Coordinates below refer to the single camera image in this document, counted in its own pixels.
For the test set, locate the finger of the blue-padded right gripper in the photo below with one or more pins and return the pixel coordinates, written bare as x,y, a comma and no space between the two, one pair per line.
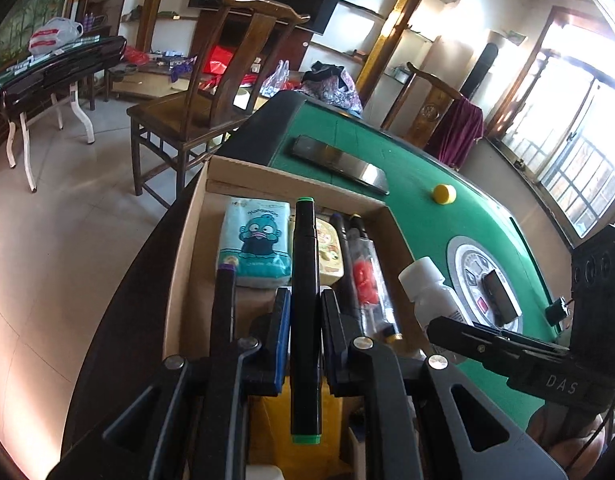
501,351

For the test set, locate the wooden armchair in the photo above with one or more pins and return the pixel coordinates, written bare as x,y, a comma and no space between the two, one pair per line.
182,131

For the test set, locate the maroon cloth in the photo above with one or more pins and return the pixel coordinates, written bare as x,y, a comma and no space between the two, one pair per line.
458,131

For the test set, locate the yellow foil snack bag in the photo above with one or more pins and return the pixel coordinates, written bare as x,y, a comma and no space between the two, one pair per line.
297,439

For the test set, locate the round grey table centre panel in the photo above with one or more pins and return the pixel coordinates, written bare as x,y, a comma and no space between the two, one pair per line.
482,285

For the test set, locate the black folding table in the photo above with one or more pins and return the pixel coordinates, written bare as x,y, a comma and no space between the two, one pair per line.
52,77

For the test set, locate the pile of clothes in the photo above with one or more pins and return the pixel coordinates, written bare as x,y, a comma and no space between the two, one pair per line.
333,85

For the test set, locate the cardboard box tray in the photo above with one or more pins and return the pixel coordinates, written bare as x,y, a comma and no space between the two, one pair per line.
188,314

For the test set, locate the grey box red end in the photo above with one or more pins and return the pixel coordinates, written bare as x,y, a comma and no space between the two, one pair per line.
504,303

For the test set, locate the flower landscape painting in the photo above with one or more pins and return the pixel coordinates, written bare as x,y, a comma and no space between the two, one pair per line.
23,19

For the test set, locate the green-capped black marker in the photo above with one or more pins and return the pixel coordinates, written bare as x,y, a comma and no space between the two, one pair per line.
305,326

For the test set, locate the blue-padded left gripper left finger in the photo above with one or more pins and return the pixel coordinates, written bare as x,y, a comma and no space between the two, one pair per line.
267,367

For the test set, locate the wooden chair with maroon cloth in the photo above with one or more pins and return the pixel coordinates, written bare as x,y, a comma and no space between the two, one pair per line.
438,100

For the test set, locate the person's right hand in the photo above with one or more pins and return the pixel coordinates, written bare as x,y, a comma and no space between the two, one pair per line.
576,446

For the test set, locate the yellow-green cartoon tin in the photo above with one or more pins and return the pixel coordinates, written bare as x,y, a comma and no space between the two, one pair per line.
330,263

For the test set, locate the blue cartoon tissue pack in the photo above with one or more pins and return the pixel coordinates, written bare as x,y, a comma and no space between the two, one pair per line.
255,240

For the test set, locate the white pill bottle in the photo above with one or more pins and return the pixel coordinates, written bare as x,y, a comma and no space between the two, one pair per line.
425,288

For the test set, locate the purple-capped black marker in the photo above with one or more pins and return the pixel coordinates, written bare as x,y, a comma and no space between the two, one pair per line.
222,331

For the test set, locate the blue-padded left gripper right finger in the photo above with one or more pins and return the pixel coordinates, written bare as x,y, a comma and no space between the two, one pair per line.
339,330

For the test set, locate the black cylindrical motor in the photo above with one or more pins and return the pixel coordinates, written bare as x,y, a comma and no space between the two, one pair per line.
556,312

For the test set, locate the white red plastic bag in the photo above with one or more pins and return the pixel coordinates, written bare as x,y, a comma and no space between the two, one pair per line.
54,34

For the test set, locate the black smartphone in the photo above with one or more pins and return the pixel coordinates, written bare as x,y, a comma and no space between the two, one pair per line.
339,162

